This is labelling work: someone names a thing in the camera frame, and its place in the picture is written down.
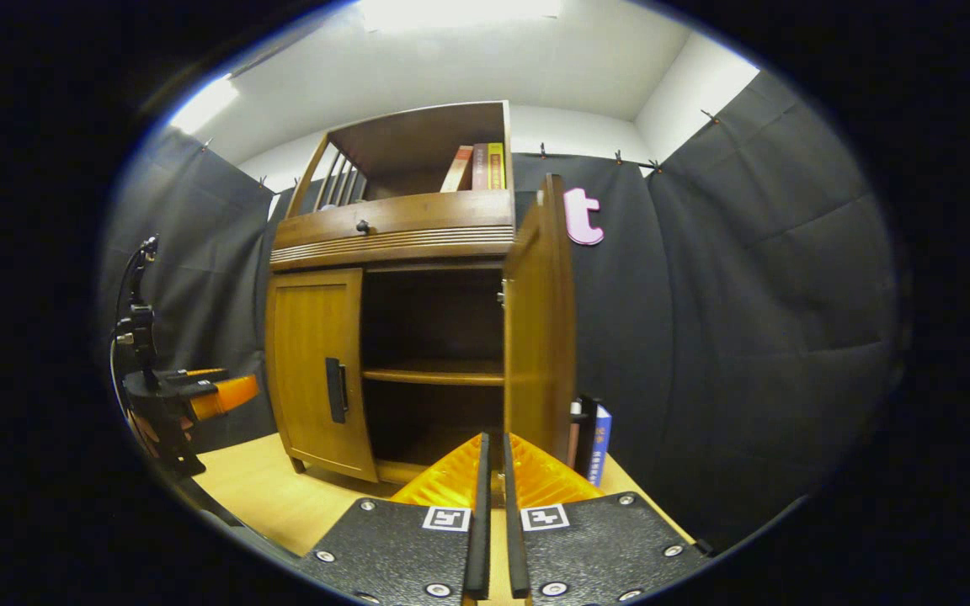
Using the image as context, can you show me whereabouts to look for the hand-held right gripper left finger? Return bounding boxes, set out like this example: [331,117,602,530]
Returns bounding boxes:
[296,432,493,605]

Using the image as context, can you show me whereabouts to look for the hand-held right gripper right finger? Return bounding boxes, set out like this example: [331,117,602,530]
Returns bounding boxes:
[502,432,709,603]

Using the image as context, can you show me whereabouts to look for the wooden shoe cabinet door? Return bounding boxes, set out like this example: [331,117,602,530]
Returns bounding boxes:
[502,173,577,472]
[266,268,379,483]

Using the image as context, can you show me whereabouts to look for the wooden double-door shoe cabinet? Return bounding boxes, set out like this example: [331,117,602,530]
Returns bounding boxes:
[264,101,577,489]

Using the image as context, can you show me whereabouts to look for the wooden cabinet drawer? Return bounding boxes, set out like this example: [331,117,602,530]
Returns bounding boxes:
[270,189,516,272]

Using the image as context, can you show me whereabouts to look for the dark brown book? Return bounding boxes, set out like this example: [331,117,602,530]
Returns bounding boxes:
[568,394,600,479]

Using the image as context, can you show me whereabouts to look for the blue white book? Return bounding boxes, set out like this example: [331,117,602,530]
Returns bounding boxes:
[588,404,612,487]

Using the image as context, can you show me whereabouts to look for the small ceiling light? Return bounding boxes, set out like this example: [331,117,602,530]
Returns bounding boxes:
[167,76,242,136]

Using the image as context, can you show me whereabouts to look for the tan red book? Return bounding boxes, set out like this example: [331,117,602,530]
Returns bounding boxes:
[440,145,474,193]

